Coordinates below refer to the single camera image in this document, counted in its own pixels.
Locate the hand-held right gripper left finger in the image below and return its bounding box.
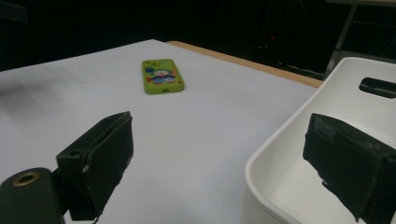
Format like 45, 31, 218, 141
55, 110, 134, 222

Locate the pale blue table mat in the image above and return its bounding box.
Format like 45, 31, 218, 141
0, 39, 318, 224

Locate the white plastic bin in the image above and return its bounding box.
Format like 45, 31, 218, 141
241, 56, 396, 224

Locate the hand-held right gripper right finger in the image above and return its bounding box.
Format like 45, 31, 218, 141
302, 113, 396, 224

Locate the green cartoon phone case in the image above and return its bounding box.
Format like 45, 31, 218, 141
141, 59, 186, 95

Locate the white metal stand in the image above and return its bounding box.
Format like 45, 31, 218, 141
323, 0, 396, 80

